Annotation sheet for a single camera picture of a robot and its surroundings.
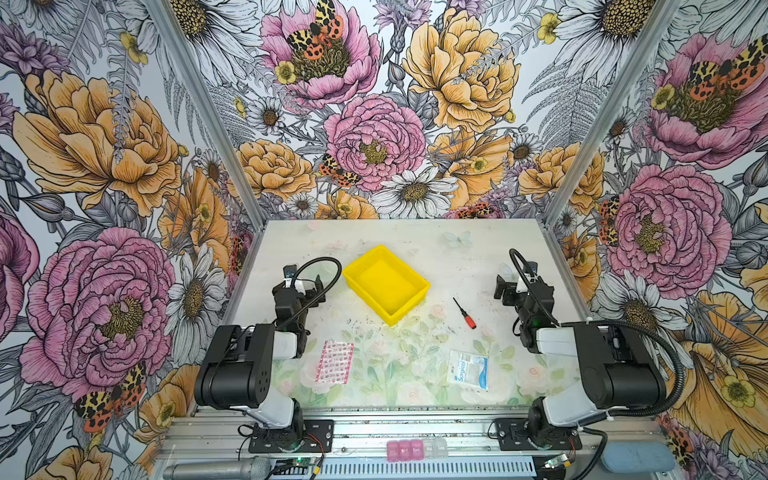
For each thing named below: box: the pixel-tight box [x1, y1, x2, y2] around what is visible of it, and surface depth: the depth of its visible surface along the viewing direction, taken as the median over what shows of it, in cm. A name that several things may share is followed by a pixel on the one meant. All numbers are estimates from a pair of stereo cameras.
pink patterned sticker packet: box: [315, 340, 354, 385], surface depth 88 cm
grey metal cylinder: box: [163, 457, 274, 480], surface depth 69 cm
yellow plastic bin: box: [342, 245, 431, 327], surface depth 104 cm
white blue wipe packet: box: [448, 349, 489, 390], surface depth 87 cm
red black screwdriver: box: [452, 297, 477, 329], surface depth 96 cm
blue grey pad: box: [602, 441, 675, 473], surface depth 71 cm
